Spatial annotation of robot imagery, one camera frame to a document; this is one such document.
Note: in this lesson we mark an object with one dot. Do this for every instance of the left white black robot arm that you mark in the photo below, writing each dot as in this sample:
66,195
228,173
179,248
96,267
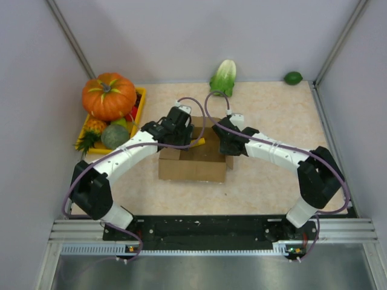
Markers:
91,184

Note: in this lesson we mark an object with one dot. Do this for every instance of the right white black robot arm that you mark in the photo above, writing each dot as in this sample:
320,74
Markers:
319,177

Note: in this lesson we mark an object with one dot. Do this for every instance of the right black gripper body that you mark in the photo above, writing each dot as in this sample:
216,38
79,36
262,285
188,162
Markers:
224,149

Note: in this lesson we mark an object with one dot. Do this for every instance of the yellow cream tube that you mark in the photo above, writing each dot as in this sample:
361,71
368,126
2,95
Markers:
196,143

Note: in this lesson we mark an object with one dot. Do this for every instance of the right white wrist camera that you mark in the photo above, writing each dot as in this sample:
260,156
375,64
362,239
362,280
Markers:
237,120

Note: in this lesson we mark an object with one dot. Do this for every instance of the brown cardboard express box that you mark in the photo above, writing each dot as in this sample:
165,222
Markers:
199,163

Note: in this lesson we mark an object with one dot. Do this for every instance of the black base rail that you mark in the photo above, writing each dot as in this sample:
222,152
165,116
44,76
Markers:
218,232

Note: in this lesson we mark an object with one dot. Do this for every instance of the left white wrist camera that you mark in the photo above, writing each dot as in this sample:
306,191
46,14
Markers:
184,108

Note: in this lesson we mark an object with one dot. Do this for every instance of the orange pineapple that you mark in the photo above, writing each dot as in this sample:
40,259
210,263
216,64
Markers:
92,132

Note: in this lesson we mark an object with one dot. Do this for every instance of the white cable duct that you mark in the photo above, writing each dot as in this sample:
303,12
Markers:
115,249

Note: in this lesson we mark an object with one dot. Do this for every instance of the green white cabbage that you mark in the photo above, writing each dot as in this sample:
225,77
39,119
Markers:
224,78

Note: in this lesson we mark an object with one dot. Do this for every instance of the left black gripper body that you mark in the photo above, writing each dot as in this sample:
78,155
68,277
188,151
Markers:
182,136

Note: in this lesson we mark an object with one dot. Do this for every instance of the grey green melon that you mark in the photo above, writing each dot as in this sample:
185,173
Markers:
114,136

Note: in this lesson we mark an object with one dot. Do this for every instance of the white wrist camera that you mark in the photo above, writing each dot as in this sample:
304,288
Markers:
237,120
184,108

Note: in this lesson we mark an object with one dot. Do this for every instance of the red pepper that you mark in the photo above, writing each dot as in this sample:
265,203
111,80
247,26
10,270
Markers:
132,116

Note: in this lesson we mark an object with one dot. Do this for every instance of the green pear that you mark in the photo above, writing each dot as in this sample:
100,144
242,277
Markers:
120,121

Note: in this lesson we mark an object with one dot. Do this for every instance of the orange pumpkin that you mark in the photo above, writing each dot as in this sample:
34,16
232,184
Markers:
109,97

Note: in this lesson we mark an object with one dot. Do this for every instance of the green lime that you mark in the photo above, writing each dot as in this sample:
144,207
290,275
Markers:
293,78

